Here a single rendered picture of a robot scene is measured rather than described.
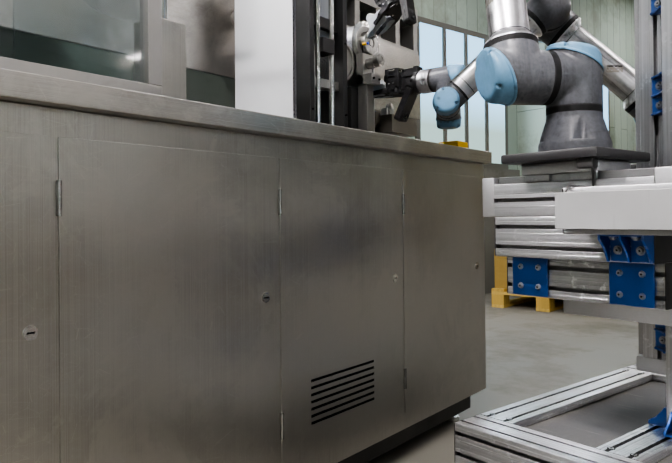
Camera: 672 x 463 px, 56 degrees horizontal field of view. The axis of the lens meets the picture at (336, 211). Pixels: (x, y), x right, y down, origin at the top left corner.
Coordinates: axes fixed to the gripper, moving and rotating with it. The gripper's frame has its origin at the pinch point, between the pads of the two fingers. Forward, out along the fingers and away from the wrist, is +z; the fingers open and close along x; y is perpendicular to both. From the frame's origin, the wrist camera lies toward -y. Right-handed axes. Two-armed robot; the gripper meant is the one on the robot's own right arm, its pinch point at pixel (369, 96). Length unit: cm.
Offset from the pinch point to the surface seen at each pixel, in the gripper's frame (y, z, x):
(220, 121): -22, -32, 94
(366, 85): 1.1, -6.9, 11.3
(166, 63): -3, 4, 80
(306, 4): 15, -15, 49
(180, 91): -9, 4, 75
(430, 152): -22.1, -32.0, 15.2
